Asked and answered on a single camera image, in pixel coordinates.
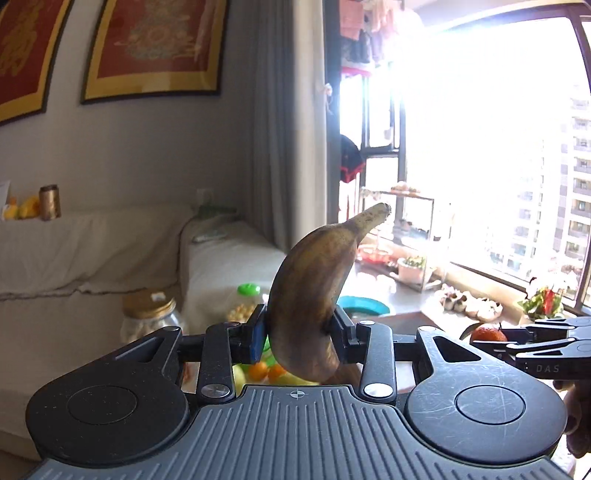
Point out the metal shoe rack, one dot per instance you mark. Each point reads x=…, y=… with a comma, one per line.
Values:
x=411, y=222

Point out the spotted ripe banana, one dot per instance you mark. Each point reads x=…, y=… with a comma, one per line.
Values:
x=346, y=374

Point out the large green pear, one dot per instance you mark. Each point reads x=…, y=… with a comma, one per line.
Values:
x=288, y=379

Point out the gold metal tin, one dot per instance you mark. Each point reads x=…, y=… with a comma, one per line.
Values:
x=49, y=199

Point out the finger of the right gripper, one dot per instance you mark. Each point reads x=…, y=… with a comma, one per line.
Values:
x=570, y=349
x=550, y=330

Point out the potted plant white pot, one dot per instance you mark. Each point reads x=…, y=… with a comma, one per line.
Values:
x=544, y=303

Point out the yellow green pear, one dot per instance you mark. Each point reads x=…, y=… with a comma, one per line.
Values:
x=239, y=378

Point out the teal plastic basin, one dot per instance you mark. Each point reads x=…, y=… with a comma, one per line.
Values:
x=361, y=308

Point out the hanging dark red clothes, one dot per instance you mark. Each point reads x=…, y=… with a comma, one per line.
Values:
x=352, y=162

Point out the mandarin with green leaf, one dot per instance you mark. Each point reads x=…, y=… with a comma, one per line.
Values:
x=258, y=372

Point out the green candy dispenser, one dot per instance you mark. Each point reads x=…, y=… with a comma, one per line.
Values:
x=245, y=313

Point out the orange mandarin front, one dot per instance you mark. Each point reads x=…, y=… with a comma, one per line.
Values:
x=488, y=332

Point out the red plastic basket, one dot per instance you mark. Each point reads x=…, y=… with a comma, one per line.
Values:
x=374, y=254

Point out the orange mandarin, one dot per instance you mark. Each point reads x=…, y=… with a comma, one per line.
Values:
x=488, y=332
x=275, y=372

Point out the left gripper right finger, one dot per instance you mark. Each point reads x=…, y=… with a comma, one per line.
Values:
x=376, y=349

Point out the brown banana with sticker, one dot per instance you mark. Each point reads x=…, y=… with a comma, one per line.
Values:
x=306, y=289

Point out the red gold framed picture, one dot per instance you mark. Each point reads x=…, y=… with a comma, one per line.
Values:
x=153, y=48

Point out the glass jar red label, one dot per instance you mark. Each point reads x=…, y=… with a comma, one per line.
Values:
x=146, y=311

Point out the small planter with greens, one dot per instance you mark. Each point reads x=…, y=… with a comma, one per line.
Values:
x=415, y=270

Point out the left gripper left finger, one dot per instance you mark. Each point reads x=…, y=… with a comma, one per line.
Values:
x=221, y=347

